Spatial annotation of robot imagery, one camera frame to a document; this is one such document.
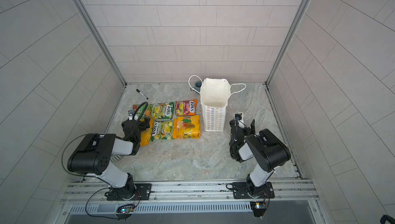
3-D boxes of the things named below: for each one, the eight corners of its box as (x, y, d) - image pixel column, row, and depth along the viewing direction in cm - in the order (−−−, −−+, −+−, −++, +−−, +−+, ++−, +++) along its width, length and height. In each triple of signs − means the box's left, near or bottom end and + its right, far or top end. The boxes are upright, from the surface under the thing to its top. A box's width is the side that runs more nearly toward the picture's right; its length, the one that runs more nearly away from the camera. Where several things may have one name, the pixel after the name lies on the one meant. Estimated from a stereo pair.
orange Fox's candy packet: (176, 117, 99) (175, 114, 96) (175, 104, 106) (175, 101, 103) (198, 114, 101) (197, 111, 98) (196, 102, 107) (196, 99, 104)
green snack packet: (150, 119, 99) (148, 116, 96) (154, 105, 106) (152, 102, 103) (172, 119, 99) (171, 116, 96) (174, 105, 106) (173, 102, 103)
